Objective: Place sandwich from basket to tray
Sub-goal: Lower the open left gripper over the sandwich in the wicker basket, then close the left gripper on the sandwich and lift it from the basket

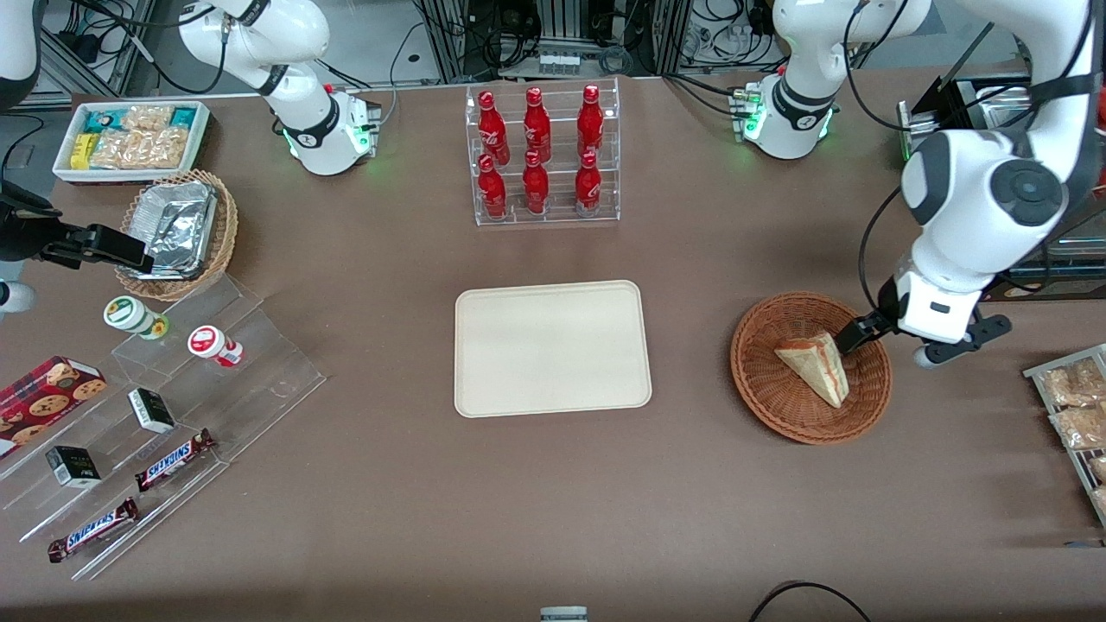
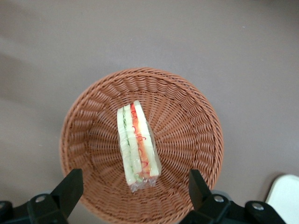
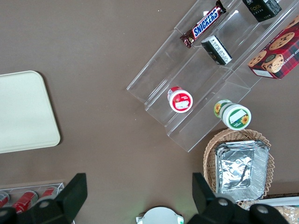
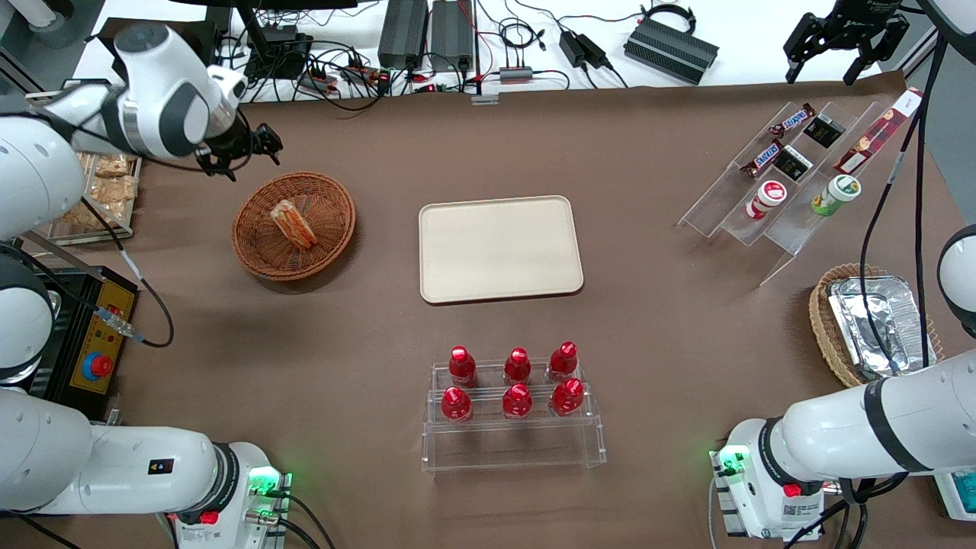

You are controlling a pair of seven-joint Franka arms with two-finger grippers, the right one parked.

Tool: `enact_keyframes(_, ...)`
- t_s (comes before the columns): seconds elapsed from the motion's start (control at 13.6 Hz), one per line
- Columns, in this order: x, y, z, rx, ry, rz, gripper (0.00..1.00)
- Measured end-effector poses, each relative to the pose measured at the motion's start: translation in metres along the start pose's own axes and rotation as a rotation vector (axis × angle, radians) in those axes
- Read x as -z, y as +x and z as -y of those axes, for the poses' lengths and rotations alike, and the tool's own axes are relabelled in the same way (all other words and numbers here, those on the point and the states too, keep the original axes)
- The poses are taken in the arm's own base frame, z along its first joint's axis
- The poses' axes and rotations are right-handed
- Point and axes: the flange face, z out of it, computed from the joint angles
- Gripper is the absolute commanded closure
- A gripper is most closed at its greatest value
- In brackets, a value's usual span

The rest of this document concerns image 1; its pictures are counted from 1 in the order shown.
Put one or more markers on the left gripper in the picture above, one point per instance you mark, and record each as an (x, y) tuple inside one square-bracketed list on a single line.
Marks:
[(883, 312)]

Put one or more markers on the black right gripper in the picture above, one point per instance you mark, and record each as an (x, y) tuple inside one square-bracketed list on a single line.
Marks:
[(30, 235)]

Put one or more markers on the triangle sandwich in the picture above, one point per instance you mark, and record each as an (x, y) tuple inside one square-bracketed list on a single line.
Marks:
[(816, 367)]

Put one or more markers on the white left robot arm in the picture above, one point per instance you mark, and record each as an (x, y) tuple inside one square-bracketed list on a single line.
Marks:
[(959, 181)]

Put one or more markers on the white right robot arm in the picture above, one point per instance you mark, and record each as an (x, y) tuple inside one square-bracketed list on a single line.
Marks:
[(302, 34)]

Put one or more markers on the brown wicker basket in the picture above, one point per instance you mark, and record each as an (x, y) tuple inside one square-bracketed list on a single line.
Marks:
[(778, 397)]

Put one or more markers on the light wicker basket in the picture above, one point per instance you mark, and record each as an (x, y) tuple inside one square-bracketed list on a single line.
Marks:
[(223, 233)]

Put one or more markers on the cream plastic tray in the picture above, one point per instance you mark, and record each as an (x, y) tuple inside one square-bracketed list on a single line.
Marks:
[(553, 348)]

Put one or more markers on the green lid yogurt cup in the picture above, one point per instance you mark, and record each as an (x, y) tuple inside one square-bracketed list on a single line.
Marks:
[(130, 314)]

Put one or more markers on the silver foil container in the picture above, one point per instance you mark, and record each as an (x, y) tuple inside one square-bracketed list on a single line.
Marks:
[(177, 225)]

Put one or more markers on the white plastic snack bin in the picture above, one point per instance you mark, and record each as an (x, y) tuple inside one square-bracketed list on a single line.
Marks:
[(62, 168)]

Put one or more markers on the yellow snack pack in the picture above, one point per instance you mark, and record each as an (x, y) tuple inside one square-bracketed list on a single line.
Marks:
[(82, 151)]

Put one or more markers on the large clear cracker bag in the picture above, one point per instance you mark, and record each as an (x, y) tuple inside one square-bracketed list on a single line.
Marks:
[(138, 150)]

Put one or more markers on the teal snack pack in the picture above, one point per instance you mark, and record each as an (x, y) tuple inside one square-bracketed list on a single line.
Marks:
[(184, 117), (102, 121)]

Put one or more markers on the small clear cracker bag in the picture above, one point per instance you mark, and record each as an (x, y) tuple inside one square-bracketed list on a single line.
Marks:
[(147, 117)]

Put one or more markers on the red lid yogurt cup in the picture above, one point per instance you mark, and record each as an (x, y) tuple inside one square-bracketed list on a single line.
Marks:
[(209, 343)]

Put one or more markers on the red cookie box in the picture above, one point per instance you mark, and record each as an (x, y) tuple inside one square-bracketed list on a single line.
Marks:
[(47, 397)]

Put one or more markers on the small black box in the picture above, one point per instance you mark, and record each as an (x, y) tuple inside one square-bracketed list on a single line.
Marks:
[(73, 467), (151, 410)]

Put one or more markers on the clear acrylic stepped stand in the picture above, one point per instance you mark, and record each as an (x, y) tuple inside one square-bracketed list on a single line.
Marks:
[(259, 380)]

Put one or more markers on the clear bag of pastry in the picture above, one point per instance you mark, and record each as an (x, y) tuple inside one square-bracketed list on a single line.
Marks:
[(1098, 468), (1080, 428), (1100, 501), (1076, 384)]

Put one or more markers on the snickers chocolate bar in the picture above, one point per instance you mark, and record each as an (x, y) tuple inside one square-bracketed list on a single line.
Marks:
[(173, 460), (93, 529)]

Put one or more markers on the red cola bottle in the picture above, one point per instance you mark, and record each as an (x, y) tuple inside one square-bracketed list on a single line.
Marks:
[(590, 123), (587, 185), (492, 130), (537, 128), (536, 187), (492, 190)]

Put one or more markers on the clear acrylic bottle rack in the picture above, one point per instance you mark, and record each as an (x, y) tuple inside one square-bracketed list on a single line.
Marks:
[(557, 216)]

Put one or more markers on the small grey device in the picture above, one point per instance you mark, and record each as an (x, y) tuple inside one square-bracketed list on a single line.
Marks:
[(563, 614)]

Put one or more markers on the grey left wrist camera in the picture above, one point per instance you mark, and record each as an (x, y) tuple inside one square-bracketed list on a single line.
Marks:
[(968, 339)]

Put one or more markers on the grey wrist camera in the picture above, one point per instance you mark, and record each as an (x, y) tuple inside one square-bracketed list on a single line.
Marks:
[(968, 339), (13, 296)]

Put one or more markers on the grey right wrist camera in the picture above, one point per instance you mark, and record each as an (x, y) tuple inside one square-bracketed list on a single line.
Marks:
[(13, 296)]

